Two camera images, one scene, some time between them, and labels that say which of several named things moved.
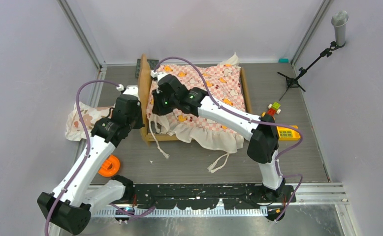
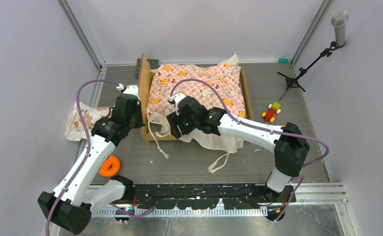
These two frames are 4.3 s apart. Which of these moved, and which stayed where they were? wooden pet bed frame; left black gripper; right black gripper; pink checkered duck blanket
Moved: right black gripper
Stayed: pink checkered duck blanket; wooden pet bed frame; left black gripper
